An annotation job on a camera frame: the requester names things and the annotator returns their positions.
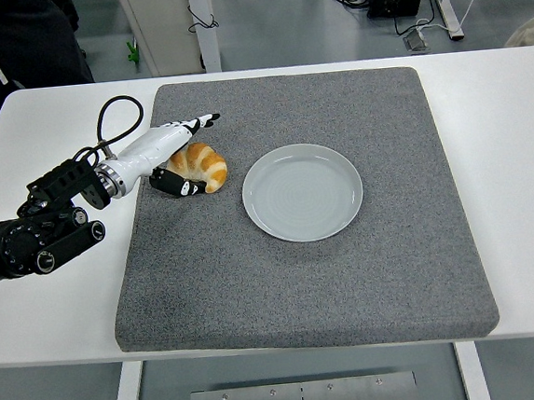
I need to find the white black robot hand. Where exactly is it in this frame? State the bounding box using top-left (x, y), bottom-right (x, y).
top-left (109, 111), bottom-right (228, 204)

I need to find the golden croissant bread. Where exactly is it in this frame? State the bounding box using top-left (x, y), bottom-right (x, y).
top-left (164, 139), bottom-right (230, 199)

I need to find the grey round plate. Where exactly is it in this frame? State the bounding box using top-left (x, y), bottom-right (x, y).
top-left (238, 138), bottom-right (368, 248)

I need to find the white panel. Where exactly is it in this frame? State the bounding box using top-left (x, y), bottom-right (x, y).
top-left (116, 0), bottom-right (204, 80)

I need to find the person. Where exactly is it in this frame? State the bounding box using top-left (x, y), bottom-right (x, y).
top-left (0, 0), bottom-right (100, 138)

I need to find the grey foam mat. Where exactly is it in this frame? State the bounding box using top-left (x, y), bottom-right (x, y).
top-left (93, 56), bottom-right (501, 369)

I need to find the white table leg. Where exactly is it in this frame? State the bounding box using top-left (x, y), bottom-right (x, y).
top-left (104, 360), bottom-right (148, 400)
top-left (452, 338), bottom-right (493, 400)

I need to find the grey foot pedal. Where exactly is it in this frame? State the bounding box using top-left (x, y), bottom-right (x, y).
top-left (401, 26), bottom-right (431, 53)

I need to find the white desk leg with foot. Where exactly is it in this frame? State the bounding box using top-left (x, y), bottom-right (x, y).
top-left (431, 0), bottom-right (464, 44)

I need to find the beige rounded object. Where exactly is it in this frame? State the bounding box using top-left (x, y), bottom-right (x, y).
top-left (501, 12), bottom-right (534, 49)

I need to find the white square post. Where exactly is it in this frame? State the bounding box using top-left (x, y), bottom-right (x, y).
top-left (185, 0), bottom-right (223, 76)

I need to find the black cable on post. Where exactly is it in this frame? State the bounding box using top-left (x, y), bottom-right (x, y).
top-left (186, 2), bottom-right (220, 33)

